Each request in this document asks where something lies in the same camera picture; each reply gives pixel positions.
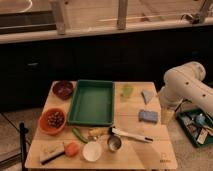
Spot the grey triangular cloth piece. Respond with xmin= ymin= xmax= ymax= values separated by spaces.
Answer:
xmin=141 ymin=89 xmax=154 ymax=104

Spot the black stand post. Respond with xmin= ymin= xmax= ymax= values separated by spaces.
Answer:
xmin=19 ymin=123 xmax=28 ymax=171

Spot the green plastic tray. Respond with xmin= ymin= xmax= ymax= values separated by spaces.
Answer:
xmin=68 ymin=80 xmax=115 ymax=126

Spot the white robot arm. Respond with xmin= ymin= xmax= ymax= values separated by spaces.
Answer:
xmin=158 ymin=61 xmax=213 ymax=124

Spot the green translucent cup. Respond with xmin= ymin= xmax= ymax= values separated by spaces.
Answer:
xmin=121 ymin=84 xmax=133 ymax=98

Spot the yellow corn cob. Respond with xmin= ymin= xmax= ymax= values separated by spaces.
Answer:
xmin=89 ymin=128 xmax=108 ymax=137

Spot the green bin with clutter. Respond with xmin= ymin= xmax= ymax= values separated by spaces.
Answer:
xmin=176 ymin=109 xmax=213 ymax=148

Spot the orange bowl with nuts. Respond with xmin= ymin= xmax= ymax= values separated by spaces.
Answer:
xmin=38 ymin=108 xmax=67 ymax=136

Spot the orange carrot piece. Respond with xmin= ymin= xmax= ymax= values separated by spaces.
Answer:
xmin=65 ymin=142 xmax=80 ymax=157

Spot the dark red bowl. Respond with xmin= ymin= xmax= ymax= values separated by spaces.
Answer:
xmin=52 ymin=80 xmax=73 ymax=100

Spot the metal cup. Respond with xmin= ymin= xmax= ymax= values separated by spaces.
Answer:
xmin=107 ymin=135 xmax=122 ymax=152

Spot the wooden block with knife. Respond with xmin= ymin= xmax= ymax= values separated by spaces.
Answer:
xmin=39 ymin=142 xmax=65 ymax=165

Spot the green chili pepper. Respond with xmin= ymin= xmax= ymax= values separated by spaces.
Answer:
xmin=72 ymin=127 xmax=89 ymax=143

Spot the blue sponge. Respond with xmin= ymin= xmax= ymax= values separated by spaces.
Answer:
xmin=139 ymin=110 xmax=158 ymax=123

